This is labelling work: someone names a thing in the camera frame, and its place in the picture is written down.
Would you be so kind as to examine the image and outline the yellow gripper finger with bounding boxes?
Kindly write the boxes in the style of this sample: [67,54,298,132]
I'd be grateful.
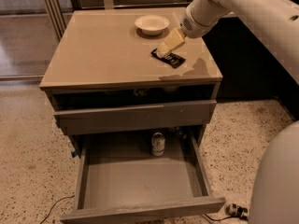
[156,28,186,58]

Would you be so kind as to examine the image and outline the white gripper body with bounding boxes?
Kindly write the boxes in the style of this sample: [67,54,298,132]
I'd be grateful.
[180,7,214,38]

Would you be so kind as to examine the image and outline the black rxbar chocolate wrapper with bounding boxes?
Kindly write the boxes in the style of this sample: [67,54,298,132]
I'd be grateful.
[150,49,186,69]

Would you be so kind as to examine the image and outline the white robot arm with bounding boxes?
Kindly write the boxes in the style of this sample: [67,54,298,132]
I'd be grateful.
[157,0,299,224]

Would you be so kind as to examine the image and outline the closed grey top drawer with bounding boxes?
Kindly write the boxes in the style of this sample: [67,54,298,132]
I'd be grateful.
[54,100,216,135]

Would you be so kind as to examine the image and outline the grey drawer cabinet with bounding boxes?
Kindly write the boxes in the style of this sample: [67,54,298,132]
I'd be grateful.
[40,7,222,151]

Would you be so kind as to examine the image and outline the white can in drawer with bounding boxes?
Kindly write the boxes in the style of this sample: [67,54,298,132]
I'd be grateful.
[151,133,165,157]

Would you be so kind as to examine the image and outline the open grey middle drawer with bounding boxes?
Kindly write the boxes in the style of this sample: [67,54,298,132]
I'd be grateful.
[61,131,225,224]

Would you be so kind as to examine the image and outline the white ceramic bowl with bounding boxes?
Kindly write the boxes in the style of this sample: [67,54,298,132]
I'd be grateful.
[135,15,169,35]

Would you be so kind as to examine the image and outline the black power strip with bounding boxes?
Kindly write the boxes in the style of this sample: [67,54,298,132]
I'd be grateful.
[227,203,249,219]

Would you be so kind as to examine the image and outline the black cable on floor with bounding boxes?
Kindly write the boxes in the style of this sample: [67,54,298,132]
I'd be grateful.
[38,194,76,224]

